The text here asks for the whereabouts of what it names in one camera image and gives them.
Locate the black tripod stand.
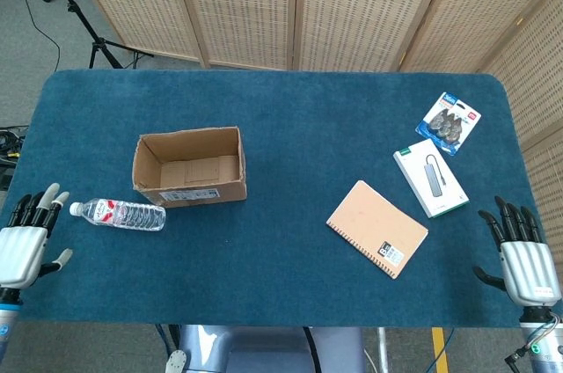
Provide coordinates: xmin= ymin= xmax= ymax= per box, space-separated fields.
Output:
xmin=34 ymin=0 xmax=155 ymax=70

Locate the yellow floor tape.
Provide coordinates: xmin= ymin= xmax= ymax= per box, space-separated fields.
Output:
xmin=430 ymin=326 xmax=450 ymax=373

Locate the woven bamboo folding screen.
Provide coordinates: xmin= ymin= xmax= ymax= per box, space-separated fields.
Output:
xmin=61 ymin=0 xmax=563 ymax=255

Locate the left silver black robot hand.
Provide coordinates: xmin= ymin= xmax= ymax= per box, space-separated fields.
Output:
xmin=0 ymin=183 xmax=74 ymax=291

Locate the brown cardboard box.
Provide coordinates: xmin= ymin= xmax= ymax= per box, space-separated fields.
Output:
xmin=132 ymin=126 xmax=248 ymax=209

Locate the blue table mat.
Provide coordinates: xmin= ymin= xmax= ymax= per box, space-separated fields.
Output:
xmin=0 ymin=69 xmax=549 ymax=329

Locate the cable bundle on floor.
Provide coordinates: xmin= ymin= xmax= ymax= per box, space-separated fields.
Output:
xmin=0 ymin=125 xmax=29 ymax=192

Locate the clear plastic water bottle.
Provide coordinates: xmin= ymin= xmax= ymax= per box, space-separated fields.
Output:
xmin=69 ymin=197 xmax=167 ymax=232

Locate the grey blue robot torso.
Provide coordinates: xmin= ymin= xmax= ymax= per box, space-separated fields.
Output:
xmin=163 ymin=324 xmax=367 ymax=373

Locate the black floor cable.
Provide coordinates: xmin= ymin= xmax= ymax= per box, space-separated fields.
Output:
xmin=9 ymin=0 xmax=62 ymax=71

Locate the blue blister pack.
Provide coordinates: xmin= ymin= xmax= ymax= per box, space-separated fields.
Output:
xmin=415 ymin=91 xmax=482 ymax=157

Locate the tan spiral notebook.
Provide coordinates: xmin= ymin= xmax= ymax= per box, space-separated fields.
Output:
xmin=325 ymin=179 xmax=429 ymax=281

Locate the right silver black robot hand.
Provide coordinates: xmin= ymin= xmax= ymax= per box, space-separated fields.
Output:
xmin=472 ymin=195 xmax=563 ymax=308

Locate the white USB hub box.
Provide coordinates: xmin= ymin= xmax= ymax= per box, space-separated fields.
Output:
xmin=392 ymin=138 xmax=470 ymax=219

